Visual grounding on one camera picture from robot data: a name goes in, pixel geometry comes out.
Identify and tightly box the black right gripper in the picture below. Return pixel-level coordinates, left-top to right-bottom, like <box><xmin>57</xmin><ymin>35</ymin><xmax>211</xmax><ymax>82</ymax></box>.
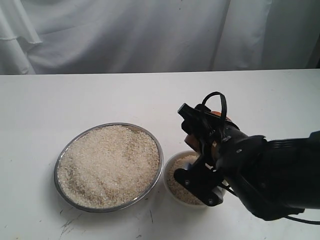
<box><xmin>173</xmin><ymin>103</ymin><xmax>247</xmax><ymax>207</ymax></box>

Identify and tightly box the brown wooden cup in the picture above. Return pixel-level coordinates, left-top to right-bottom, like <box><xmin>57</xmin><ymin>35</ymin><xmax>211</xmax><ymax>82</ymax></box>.
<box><xmin>184</xmin><ymin>111</ymin><xmax>233</xmax><ymax>154</ymax></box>

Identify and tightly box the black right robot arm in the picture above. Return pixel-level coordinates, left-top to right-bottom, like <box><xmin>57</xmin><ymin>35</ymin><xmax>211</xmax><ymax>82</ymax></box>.
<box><xmin>173</xmin><ymin>104</ymin><xmax>320</xmax><ymax>221</ymax></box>

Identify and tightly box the white ceramic bowl of rice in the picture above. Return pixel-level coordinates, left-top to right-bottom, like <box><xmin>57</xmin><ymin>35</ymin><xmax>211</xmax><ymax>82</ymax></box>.
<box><xmin>163</xmin><ymin>150</ymin><xmax>226</xmax><ymax>208</ymax></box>

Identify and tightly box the steel plate of rice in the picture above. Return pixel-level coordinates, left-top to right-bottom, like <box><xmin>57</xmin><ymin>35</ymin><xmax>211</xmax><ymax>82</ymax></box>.
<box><xmin>53</xmin><ymin>122</ymin><xmax>164</xmax><ymax>213</ymax></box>

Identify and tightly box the white backdrop cloth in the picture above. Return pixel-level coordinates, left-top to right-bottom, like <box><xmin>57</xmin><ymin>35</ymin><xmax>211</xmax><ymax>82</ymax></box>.
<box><xmin>0</xmin><ymin>0</ymin><xmax>320</xmax><ymax>75</ymax></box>

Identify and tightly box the black camera cable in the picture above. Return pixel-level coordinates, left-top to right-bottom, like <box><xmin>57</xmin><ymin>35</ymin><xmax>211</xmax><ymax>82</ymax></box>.
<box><xmin>201</xmin><ymin>91</ymin><xmax>320</xmax><ymax>224</ymax></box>

